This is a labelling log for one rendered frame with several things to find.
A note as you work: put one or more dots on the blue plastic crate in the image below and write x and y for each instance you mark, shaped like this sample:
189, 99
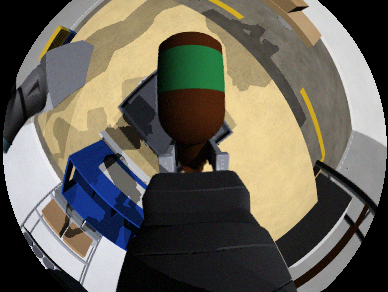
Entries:
116, 187

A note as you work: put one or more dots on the brown bottle with green label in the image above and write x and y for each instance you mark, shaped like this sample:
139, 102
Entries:
191, 94

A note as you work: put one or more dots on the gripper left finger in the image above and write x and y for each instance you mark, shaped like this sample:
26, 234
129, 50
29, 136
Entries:
169, 160

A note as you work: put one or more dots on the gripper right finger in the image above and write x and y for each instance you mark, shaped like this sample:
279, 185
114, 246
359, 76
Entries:
216, 158

